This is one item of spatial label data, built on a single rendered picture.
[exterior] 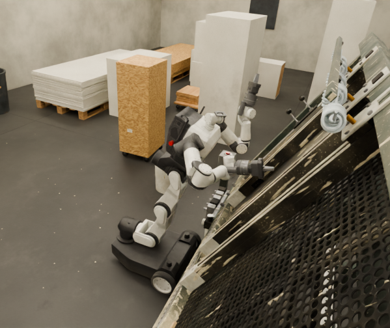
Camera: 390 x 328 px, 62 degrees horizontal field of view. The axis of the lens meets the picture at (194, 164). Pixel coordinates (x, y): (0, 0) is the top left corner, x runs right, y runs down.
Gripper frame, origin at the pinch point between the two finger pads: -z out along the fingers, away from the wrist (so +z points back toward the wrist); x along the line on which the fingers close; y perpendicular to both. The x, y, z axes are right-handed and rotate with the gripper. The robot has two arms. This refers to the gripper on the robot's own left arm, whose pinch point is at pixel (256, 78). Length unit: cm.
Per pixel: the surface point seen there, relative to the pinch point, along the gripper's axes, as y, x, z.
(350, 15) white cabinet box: -229, -259, -121
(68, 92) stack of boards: 153, -347, 94
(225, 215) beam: 10, 39, 84
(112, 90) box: 87, -350, 77
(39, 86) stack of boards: 202, -383, 101
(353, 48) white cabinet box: -252, -258, -80
